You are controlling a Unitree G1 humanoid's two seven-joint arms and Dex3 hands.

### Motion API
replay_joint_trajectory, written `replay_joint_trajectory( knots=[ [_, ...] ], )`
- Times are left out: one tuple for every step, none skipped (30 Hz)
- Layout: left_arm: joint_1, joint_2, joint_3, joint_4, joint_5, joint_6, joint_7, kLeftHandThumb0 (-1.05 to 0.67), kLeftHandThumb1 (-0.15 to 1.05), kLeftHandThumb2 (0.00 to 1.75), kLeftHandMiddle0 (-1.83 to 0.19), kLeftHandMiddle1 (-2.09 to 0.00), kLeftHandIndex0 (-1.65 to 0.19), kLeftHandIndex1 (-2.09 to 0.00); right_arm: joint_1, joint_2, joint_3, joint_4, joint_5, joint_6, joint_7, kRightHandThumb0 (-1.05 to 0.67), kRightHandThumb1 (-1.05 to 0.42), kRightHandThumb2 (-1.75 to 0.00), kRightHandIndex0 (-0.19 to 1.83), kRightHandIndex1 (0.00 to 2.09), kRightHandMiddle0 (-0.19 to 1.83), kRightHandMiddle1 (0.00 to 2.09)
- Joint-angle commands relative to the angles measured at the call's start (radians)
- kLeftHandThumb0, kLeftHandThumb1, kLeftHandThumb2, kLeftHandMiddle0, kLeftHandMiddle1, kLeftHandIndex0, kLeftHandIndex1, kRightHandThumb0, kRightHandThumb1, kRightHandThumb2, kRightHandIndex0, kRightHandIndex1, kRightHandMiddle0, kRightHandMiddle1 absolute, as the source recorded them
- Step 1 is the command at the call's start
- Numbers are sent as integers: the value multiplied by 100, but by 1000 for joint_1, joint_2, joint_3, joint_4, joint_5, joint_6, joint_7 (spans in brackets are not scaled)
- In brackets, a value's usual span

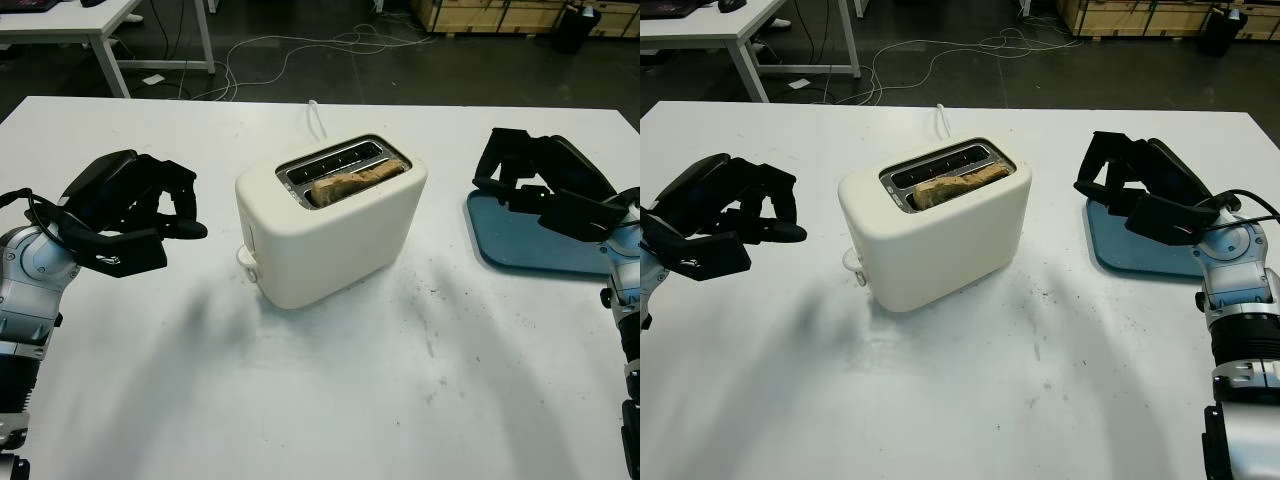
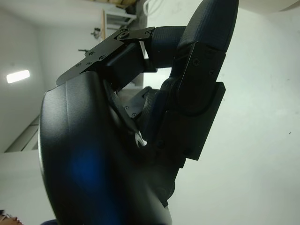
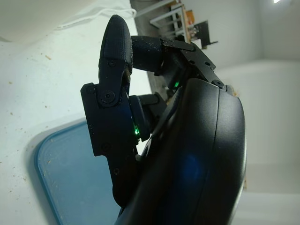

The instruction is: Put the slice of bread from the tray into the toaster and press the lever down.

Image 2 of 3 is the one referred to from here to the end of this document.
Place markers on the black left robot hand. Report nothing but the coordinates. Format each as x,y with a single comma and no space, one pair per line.
105,152

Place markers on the rectangular ceiling light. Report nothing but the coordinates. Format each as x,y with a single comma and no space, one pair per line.
18,76

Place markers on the person's head with glasses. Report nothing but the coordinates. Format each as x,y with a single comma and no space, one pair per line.
7,215

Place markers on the white office desk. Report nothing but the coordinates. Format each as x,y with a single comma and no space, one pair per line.
117,15

